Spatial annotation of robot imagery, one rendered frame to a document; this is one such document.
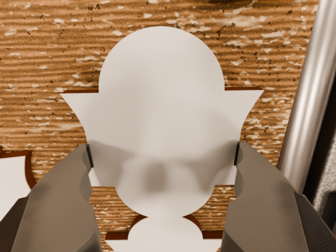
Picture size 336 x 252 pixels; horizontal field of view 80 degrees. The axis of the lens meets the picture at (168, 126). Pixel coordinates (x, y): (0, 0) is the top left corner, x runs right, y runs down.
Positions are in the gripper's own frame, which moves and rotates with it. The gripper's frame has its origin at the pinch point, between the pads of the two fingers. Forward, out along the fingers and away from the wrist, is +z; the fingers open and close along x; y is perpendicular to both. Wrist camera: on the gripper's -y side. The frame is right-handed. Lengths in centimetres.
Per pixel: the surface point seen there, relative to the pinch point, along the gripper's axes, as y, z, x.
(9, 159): 2.2, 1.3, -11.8
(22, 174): 3.6, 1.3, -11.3
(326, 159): 5.0, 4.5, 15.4
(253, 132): 0.7, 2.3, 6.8
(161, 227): 9.9, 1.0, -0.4
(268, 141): 1.5, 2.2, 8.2
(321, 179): 7.4, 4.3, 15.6
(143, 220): 8.9, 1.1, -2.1
